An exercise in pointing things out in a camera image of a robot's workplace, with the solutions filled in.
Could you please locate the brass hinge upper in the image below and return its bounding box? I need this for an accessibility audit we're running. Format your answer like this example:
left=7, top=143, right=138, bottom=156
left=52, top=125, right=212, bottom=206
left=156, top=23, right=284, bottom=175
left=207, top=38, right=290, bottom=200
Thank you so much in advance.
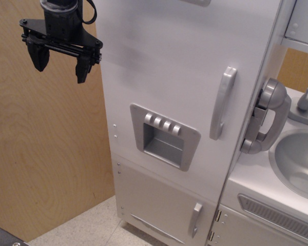
left=215, top=210, right=221, bottom=222

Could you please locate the white toy kitchen body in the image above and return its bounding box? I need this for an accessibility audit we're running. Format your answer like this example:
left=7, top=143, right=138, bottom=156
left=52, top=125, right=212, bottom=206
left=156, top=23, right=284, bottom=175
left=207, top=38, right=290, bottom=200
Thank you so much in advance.
left=219, top=1, right=308, bottom=231

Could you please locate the black cable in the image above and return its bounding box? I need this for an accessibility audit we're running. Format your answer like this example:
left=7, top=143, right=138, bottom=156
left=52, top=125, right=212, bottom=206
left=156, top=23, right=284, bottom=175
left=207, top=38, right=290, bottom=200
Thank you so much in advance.
left=76, top=0, right=98, bottom=25

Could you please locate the brass hinge lower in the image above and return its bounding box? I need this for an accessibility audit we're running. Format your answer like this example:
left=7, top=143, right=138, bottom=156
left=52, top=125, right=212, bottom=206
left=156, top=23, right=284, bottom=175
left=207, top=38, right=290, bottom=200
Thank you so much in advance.
left=208, top=231, right=215, bottom=241

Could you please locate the white fridge door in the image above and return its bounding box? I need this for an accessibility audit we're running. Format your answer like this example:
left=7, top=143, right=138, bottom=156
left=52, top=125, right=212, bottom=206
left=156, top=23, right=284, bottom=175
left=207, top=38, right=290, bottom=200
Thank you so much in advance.
left=95, top=1, right=281, bottom=202

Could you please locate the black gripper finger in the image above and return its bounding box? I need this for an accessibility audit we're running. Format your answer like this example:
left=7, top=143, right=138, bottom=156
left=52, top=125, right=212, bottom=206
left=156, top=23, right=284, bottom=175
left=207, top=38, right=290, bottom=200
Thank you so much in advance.
left=75, top=53, right=95, bottom=84
left=26, top=37, right=50, bottom=72

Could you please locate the white freezer door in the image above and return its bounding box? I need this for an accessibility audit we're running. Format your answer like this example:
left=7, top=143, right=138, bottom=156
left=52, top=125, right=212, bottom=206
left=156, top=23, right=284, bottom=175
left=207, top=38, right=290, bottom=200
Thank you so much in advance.
left=112, top=154, right=215, bottom=245

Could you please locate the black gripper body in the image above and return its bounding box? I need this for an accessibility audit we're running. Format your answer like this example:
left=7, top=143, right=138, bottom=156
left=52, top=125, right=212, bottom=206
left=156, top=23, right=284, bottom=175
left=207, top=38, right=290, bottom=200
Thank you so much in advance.
left=19, top=7, right=103, bottom=64

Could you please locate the silver toy phone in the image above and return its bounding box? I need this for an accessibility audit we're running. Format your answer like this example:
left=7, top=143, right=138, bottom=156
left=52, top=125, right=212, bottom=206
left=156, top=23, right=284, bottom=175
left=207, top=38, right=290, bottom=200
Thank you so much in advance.
left=240, top=78, right=292, bottom=154

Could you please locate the silver freezer door handle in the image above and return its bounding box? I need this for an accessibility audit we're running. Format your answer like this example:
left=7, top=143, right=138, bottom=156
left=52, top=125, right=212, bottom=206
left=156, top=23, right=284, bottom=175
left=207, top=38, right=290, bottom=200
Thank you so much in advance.
left=188, top=203, right=203, bottom=238

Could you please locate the white upper shelf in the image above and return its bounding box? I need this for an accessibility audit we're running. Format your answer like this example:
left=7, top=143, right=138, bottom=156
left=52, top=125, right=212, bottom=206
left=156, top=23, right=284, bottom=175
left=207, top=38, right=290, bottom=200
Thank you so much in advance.
left=282, top=0, right=308, bottom=53

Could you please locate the brass hinge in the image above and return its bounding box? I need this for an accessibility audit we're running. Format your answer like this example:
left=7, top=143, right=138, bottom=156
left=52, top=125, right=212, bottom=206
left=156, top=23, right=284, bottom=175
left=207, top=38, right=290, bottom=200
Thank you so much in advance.
left=215, top=210, right=221, bottom=222
left=208, top=231, right=215, bottom=241

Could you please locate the silver ice dispenser panel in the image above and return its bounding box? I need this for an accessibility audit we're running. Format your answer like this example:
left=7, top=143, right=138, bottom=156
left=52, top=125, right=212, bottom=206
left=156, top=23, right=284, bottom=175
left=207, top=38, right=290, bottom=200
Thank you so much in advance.
left=130, top=104, right=201, bottom=172

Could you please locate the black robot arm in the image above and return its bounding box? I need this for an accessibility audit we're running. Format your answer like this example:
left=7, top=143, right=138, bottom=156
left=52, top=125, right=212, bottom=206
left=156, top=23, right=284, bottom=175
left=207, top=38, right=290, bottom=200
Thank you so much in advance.
left=19, top=1, right=103, bottom=84

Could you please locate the silver top vent panel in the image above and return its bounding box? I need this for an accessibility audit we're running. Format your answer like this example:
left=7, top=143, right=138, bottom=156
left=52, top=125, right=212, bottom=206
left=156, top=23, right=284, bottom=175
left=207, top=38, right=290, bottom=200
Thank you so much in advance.
left=181, top=0, right=211, bottom=7

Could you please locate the silver sink basin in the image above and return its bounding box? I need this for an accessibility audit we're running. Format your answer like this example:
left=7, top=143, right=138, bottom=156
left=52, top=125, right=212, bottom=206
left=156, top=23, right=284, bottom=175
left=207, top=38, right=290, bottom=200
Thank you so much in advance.
left=268, top=129, right=308, bottom=199

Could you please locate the silver faucet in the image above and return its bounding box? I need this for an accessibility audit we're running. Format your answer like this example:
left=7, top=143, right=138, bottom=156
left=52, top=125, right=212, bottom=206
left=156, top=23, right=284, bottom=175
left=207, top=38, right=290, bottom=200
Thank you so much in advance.
left=288, top=88, right=308, bottom=125

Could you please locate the silver vent grille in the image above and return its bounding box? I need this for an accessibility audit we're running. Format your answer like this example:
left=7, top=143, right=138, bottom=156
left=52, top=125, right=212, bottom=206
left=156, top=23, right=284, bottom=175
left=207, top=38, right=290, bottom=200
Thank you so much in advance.
left=237, top=194, right=308, bottom=240

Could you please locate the black object bottom left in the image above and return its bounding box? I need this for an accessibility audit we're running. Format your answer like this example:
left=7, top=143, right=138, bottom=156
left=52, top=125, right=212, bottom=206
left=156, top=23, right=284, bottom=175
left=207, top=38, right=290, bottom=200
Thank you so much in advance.
left=0, top=228, right=29, bottom=246

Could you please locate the silver fridge door handle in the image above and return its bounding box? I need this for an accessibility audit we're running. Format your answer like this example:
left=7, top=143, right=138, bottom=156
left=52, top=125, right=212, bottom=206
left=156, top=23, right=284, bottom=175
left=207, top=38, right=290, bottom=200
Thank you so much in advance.
left=209, top=67, right=237, bottom=140

